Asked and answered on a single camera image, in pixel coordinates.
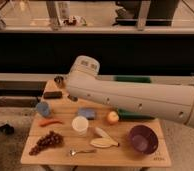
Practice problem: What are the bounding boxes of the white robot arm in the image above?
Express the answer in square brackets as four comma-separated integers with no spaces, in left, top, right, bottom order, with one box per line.
[66,55,194,128]

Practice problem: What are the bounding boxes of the purple bowl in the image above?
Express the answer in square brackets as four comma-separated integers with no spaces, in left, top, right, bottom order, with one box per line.
[128,125,159,155]

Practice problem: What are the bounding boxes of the metal spoon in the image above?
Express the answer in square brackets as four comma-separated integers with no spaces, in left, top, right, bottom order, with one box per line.
[69,149,97,156]

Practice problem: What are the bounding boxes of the yellow apple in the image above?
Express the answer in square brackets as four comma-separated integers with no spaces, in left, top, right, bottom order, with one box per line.
[106,111,119,125]

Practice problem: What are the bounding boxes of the wooden table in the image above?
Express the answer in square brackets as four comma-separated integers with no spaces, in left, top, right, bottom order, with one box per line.
[20,79,173,168]

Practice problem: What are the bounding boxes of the orange carrot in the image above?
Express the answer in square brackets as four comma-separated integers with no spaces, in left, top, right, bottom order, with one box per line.
[39,119,63,127]

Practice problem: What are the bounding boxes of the small metal cup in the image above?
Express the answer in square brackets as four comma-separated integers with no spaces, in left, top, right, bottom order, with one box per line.
[54,76,64,88]

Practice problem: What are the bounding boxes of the wooden brush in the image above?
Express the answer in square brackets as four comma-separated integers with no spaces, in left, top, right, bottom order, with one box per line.
[90,138,119,148]

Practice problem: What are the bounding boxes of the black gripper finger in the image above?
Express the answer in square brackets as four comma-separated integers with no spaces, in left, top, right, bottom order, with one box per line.
[67,94,78,102]

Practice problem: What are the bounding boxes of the blue cup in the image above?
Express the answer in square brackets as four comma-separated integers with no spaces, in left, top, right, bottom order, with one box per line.
[35,102,50,117]

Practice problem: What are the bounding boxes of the black rectangular block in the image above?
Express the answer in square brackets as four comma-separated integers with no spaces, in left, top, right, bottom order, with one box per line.
[43,91,62,99]

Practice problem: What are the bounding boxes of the purple grape bunch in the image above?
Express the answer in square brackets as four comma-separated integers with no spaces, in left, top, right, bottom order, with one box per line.
[29,131,64,155]

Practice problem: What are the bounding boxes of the blue sponge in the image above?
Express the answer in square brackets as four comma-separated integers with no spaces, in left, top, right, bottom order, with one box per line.
[78,108,96,120]

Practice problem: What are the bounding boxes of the white corn cob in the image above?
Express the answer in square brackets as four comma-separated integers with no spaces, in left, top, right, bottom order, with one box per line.
[95,127,110,138]

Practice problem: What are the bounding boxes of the green plastic tray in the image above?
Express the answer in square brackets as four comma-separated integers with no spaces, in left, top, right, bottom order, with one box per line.
[114,75,153,120]

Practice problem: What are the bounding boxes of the white paper cup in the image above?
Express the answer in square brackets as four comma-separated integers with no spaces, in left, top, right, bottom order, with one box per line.
[72,116,89,135]

